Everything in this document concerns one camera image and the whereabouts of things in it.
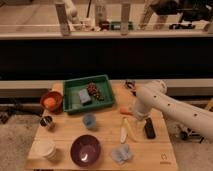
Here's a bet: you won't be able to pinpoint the small metal cup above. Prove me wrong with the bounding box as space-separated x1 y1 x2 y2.
40 116 55 131

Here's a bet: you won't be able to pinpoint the stacked white bowls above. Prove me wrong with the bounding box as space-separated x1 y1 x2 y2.
35 140 56 160

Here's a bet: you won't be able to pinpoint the light blue plastic cup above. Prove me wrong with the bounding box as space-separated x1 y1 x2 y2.
82 114 96 130

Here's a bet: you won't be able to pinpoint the green plastic tray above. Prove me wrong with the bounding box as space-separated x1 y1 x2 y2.
63 75 115 114

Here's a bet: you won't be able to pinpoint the orange fruit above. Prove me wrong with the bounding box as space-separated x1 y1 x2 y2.
44 97 56 109

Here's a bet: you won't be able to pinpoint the orange carrot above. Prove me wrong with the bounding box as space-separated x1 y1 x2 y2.
120 107 133 116

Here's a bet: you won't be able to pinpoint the dark red grape bunch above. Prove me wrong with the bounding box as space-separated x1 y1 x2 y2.
86 82 104 101

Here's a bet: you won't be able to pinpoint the crumpled blue-white cloth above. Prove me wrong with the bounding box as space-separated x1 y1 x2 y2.
110 144 133 165

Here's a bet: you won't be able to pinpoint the black remote-like block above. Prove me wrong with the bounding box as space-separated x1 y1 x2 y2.
144 118 156 139

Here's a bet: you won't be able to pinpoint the peeled yellow banana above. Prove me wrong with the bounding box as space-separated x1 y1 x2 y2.
120 117 137 143

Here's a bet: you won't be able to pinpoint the orange-brown bowl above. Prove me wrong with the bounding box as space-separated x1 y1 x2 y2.
40 91 63 114

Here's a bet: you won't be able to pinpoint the black-handled scissors tool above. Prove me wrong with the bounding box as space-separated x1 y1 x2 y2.
125 80 136 95

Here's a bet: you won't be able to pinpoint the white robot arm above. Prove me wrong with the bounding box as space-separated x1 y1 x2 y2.
132 80 213 141

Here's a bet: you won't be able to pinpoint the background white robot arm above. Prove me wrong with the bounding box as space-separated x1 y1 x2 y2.
63 0 80 26

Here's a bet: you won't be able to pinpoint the purple bowl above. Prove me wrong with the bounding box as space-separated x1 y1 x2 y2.
70 134 101 167

